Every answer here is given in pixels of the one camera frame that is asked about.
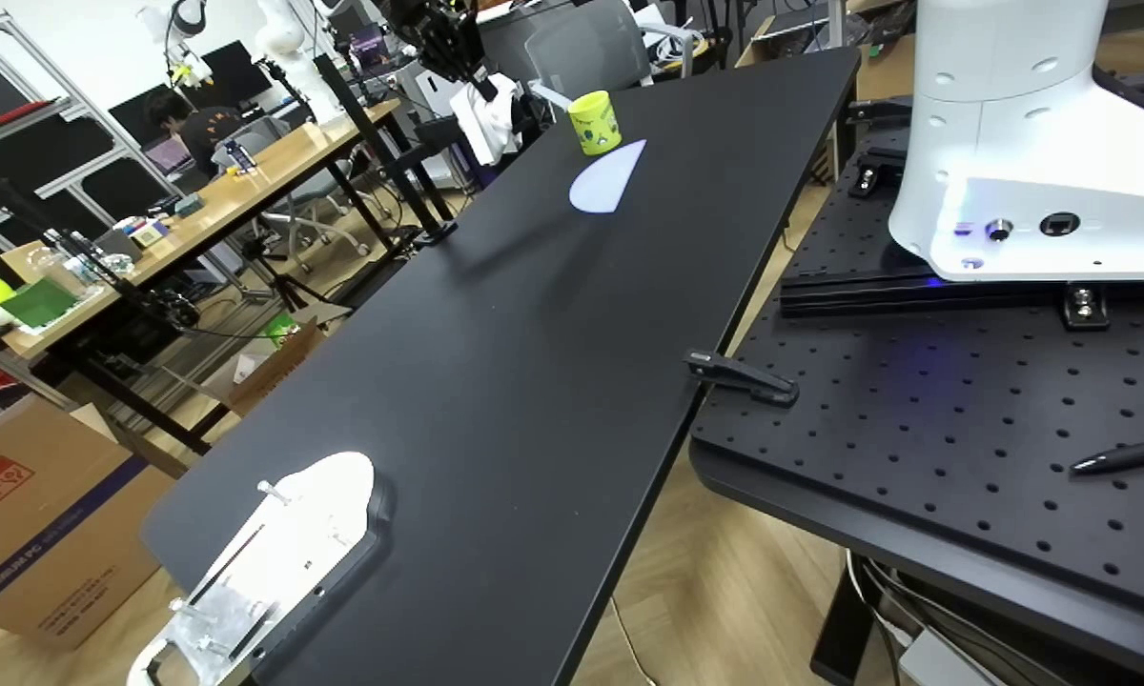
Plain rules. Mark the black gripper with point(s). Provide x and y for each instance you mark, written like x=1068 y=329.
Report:
x=449 y=40

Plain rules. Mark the white cloth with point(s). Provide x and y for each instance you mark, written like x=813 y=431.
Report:
x=489 y=127

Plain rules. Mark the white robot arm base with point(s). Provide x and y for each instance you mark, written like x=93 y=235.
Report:
x=1021 y=160

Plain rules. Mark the grey office chair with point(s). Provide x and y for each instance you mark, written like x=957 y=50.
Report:
x=565 y=46

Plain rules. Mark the yellow-green cup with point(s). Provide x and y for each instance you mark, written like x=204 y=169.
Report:
x=595 y=125

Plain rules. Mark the black clamp lever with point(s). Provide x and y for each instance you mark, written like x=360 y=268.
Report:
x=743 y=379

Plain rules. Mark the green mat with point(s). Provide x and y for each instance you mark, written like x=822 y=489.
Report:
x=41 y=301

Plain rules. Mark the black perforated mounting board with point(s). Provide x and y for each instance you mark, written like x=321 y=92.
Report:
x=944 y=445

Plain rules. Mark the cardboard box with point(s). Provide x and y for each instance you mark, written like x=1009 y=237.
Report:
x=68 y=524

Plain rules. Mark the black pen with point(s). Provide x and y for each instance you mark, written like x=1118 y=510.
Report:
x=1116 y=459

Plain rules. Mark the black mounting rail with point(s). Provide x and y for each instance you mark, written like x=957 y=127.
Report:
x=926 y=290

